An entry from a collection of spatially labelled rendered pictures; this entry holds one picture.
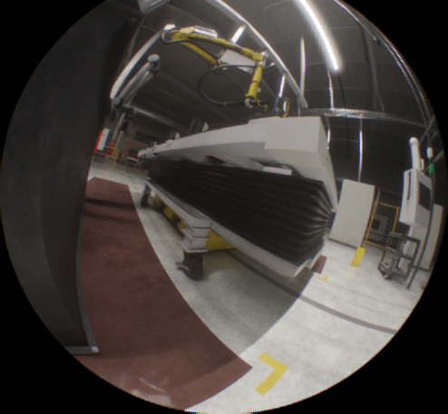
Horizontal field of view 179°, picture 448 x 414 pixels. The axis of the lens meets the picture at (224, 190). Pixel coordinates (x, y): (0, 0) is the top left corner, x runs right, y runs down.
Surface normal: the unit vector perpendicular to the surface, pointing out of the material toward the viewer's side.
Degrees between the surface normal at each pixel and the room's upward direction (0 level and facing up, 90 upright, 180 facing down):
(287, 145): 90
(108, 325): 0
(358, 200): 90
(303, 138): 90
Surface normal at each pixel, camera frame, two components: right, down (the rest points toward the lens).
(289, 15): -0.34, 0.94
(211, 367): 0.29, -0.96
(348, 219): -0.71, -0.21
